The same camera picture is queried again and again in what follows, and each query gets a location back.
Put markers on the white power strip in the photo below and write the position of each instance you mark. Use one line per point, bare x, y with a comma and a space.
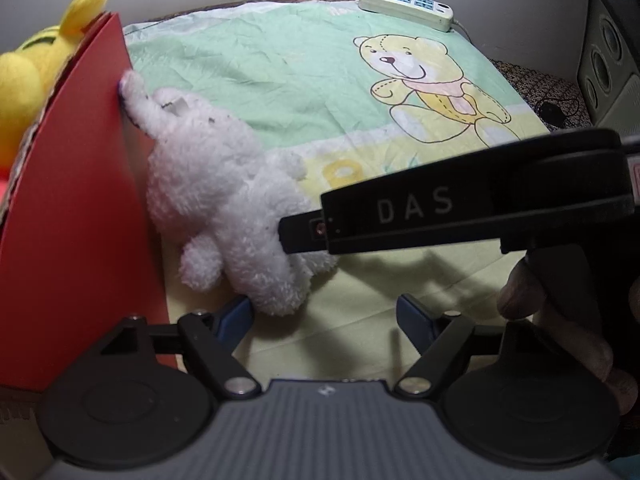
400, 2

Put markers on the yellow tiger plush toy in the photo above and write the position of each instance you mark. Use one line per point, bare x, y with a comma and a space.
30, 75

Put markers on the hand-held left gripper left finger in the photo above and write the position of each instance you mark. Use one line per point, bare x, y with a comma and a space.
232, 320

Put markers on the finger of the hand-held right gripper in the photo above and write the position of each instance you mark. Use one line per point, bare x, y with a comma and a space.
300, 235

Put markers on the person's right hand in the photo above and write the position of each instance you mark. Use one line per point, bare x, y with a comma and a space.
520, 295

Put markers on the white plush toy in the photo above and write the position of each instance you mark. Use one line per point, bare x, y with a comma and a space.
215, 175

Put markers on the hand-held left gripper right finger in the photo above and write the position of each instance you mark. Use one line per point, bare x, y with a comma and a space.
415, 317

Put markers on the black speaker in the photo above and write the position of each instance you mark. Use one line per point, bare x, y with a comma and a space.
610, 60

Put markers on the red cardboard box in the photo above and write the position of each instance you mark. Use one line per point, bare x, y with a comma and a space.
75, 210

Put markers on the bear print bed sheet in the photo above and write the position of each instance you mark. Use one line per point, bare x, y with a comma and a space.
300, 60

